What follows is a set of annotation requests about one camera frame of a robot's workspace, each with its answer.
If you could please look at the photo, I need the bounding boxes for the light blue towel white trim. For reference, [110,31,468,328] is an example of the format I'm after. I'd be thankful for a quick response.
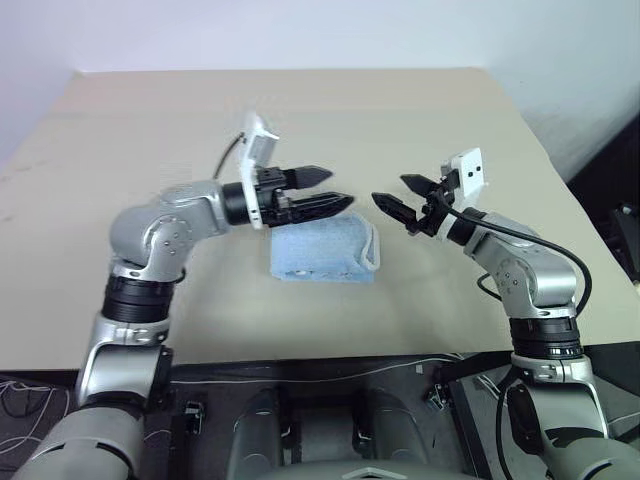
[268,212,382,287]

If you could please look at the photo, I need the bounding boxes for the thin white cord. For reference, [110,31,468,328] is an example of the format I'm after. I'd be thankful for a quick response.
[169,351,501,387]

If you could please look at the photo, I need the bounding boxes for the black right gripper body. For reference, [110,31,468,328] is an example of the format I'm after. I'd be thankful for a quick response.
[406,169,461,238]

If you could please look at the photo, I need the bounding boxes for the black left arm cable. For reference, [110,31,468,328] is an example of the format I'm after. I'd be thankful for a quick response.
[211,130,247,182]

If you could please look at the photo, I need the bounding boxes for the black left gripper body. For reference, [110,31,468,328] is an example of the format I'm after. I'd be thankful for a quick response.
[254,166,297,227]

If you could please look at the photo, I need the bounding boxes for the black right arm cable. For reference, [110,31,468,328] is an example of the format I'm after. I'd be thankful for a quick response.
[439,206,594,322]

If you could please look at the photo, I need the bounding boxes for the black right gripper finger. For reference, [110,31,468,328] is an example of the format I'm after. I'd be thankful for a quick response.
[400,173,442,199]
[370,191,427,233]

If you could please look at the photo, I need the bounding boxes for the dark grey rounded leg shape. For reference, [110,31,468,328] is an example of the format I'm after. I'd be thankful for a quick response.
[351,386,432,467]
[232,386,302,472]

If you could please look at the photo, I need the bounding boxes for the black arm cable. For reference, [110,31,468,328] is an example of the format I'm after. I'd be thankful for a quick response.
[211,130,247,182]
[439,206,594,322]

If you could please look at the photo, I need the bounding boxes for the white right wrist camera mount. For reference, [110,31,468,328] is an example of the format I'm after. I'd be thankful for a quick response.
[436,146,489,244]

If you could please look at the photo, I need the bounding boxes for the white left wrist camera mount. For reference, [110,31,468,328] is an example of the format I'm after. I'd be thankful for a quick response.
[234,112,281,232]

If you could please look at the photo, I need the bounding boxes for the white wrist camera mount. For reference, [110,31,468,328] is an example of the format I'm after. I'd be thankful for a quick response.
[436,146,489,244]
[234,112,281,232]

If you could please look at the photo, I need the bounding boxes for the black metal clamp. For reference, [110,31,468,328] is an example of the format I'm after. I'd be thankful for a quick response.
[424,381,452,412]
[184,399,209,434]

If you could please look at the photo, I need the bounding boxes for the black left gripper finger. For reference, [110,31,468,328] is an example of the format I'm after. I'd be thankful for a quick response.
[290,191,356,225]
[284,164,334,192]

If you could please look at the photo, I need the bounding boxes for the grey rounded torso shape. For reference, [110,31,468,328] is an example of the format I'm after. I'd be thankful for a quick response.
[258,461,482,480]

